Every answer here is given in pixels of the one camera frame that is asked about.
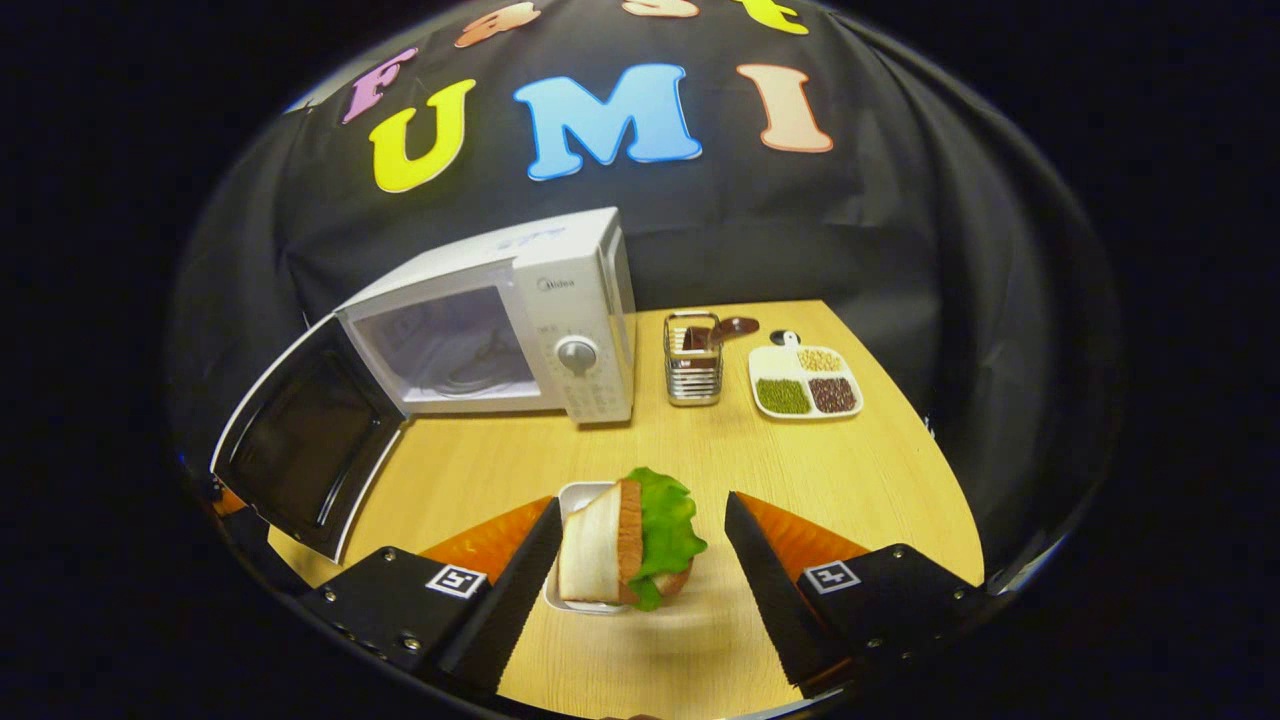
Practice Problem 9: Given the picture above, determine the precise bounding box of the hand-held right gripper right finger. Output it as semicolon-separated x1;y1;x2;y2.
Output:
724;491;991;699

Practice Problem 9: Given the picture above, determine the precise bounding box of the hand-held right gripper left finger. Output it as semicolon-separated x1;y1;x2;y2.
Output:
298;496;564;696

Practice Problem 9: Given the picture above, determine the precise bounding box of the lettuce sandwich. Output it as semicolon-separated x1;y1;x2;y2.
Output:
558;467;709;613

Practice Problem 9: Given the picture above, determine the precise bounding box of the white microwave oven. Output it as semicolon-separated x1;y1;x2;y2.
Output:
210;207;638;563

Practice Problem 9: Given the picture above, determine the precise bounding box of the small white rectangular plate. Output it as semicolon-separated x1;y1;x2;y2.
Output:
543;481;641;615

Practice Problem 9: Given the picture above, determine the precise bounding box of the white divided plate with beans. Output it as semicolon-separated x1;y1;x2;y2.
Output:
748;330;864;420

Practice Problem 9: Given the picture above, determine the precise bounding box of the metal utensil holder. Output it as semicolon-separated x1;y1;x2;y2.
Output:
663;311;724;407

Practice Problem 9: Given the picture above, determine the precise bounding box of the brown wooden spoon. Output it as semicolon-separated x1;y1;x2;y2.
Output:
683;317;761;353

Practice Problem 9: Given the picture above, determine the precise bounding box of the black backdrop cloth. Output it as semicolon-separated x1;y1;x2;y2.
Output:
170;0;1121;561

